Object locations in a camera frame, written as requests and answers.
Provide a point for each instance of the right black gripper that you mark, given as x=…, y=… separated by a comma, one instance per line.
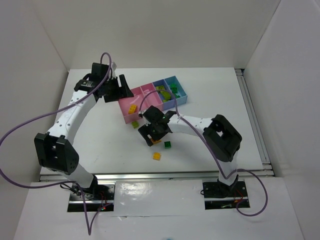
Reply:
x=146, y=132

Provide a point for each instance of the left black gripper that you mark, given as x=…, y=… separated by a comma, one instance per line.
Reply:
x=113, y=89

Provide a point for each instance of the orange square lego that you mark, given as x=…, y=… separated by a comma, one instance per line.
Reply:
x=156, y=156

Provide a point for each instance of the lime long lego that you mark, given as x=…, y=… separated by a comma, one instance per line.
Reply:
x=165, y=95

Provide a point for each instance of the dark green long lego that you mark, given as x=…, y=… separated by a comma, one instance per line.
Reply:
x=173, y=87

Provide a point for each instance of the dark green lego brick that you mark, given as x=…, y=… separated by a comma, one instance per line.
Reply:
x=175, y=92

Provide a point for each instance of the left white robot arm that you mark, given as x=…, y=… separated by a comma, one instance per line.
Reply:
x=54, y=148

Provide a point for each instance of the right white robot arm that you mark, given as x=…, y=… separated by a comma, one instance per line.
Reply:
x=219, y=136

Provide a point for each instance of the lime lego by bin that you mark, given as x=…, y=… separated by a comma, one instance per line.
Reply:
x=135, y=124

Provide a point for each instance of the large pink container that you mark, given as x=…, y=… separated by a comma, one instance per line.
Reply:
x=125, y=104

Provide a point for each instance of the dark green square lego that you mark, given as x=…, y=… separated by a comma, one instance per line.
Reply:
x=167, y=145

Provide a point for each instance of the small pink container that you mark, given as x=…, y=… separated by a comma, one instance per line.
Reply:
x=153, y=99

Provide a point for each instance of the purple blue container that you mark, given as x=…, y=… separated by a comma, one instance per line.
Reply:
x=171, y=103

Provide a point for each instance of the light blue container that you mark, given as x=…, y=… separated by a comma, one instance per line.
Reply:
x=180, y=90

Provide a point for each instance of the aluminium rail front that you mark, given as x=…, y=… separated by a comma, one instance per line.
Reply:
x=154, y=176

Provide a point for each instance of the aluminium rail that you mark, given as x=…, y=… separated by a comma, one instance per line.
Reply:
x=154, y=176
x=264, y=156

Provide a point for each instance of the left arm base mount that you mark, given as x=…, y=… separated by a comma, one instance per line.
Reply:
x=102, y=199

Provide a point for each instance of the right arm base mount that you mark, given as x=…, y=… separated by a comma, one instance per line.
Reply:
x=218, y=197

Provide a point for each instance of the aluminium rail right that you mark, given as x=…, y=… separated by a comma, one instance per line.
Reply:
x=264, y=156

